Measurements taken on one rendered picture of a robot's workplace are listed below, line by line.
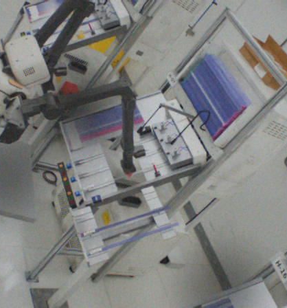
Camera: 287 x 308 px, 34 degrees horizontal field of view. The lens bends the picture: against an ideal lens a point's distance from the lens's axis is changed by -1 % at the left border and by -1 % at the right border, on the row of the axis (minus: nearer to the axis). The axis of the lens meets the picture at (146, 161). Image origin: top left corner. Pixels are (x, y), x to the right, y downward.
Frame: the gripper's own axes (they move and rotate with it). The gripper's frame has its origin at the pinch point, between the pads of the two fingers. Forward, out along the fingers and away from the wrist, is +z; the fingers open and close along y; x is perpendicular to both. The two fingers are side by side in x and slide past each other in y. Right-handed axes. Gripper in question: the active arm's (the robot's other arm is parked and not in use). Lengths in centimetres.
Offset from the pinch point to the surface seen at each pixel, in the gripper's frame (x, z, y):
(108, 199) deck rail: 15.4, 3.8, -9.9
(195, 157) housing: -38.0, -9.7, -8.2
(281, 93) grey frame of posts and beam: -81, -51, -14
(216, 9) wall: -173, 68, 234
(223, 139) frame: -52, -23, -12
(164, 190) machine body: -35, 68, 29
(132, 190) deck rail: 0.9, 2.3, -10.0
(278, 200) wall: -135, 113, 17
